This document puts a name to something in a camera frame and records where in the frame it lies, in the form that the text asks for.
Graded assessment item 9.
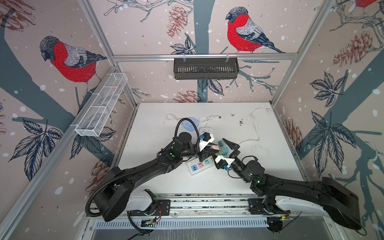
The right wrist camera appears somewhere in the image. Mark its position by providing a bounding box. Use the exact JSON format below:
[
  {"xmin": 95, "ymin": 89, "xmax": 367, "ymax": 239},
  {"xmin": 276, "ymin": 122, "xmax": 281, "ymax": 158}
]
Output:
[{"xmin": 215, "ymin": 156, "xmax": 235, "ymax": 171}]

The white square power socket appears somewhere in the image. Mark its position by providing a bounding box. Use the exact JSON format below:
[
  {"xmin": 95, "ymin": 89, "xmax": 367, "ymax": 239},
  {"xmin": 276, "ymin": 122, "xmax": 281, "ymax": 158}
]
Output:
[{"xmin": 199, "ymin": 127, "xmax": 214, "ymax": 135}]

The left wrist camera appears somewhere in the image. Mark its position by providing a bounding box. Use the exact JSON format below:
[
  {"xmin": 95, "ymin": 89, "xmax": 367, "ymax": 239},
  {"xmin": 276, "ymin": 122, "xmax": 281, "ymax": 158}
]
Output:
[{"xmin": 199, "ymin": 132, "xmax": 215, "ymax": 152}]

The blue socket white cable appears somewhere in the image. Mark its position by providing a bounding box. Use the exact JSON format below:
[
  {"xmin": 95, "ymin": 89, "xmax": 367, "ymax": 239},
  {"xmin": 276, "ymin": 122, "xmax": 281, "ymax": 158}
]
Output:
[{"xmin": 165, "ymin": 113, "xmax": 185, "ymax": 124}]

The blue square power socket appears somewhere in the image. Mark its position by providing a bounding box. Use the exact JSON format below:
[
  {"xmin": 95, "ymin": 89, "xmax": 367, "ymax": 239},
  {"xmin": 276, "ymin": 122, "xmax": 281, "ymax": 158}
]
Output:
[{"xmin": 182, "ymin": 118, "xmax": 199, "ymax": 132}]

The white power strip cable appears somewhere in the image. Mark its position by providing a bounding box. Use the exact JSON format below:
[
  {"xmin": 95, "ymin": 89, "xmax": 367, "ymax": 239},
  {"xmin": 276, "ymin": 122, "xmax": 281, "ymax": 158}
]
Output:
[{"xmin": 238, "ymin": 107, "xmax": 274, "ymax": 145}]

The white wire mesh shelf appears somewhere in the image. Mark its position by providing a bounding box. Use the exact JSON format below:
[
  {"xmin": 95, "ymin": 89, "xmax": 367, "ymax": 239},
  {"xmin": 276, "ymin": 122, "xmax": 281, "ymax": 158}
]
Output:
[{"xmin": 75, "ymin": 73, "xmax": 128, "ymax": 137}]

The white colourful power strip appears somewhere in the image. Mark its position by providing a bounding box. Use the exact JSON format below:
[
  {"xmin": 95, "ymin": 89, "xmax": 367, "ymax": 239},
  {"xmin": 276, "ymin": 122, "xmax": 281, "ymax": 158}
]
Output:
[{"xmin": 187, "ymin": 157, "xmax": 215, "ymax": 176}]

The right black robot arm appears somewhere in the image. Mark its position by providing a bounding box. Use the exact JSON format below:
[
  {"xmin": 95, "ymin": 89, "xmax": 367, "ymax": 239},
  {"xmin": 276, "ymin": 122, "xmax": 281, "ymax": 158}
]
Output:
[{"xmin": 208, "ymin": 140, "xmax": 363, "ymax": 231}]

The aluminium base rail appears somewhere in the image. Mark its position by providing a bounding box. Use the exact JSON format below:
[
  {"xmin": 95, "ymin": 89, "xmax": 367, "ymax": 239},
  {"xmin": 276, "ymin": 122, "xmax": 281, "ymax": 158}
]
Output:
[{"xmin": 86, "ymin": 193, "xmax": 301, "ymax": 219}]

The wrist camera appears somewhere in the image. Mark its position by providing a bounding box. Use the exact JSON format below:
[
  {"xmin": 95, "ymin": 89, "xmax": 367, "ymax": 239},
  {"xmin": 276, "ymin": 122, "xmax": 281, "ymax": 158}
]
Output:
[
  {"xmin": 215, "ymin": 156, "xmax": 235, "ymax": 171},
  {"xmin": 199, "ymin": 132, "xmax": 215, "ymax": 152}
]

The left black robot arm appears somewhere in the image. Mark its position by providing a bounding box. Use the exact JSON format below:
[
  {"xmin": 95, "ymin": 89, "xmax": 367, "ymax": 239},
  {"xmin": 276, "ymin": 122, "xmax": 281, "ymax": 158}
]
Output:
[{"xmin": 85, "ymin": 118, "xmax": 219, "ymax": 222}]

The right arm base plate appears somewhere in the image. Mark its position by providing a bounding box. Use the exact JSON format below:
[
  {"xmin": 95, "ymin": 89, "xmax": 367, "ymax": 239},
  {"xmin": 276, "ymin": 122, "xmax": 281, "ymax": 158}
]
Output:
[{"xmin": 248, "ymin": 198, "xmax": 274, "ymax": 216}]

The teal plug adapter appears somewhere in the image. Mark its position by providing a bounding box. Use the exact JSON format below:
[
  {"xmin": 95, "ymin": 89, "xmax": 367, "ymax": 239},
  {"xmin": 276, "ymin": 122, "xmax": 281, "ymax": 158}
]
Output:
[{"xmin": 219, "ymin": 140, "xmax": 228, "ymax": 148}]

